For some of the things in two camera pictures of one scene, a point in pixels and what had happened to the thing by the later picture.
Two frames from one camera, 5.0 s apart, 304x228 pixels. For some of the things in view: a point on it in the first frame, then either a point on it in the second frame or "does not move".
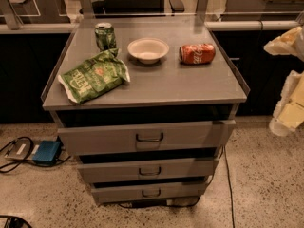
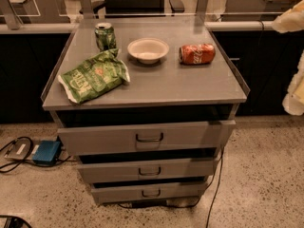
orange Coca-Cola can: x=197 y=53 does not move
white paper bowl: x=148 y=49 does not move
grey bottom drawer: x=140 y=191 does not move
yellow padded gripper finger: x=285 y=45 -> x=291 y=21
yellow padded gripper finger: x=289 y=114 -> x=294 y=99
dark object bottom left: x=13 y=221 does not move
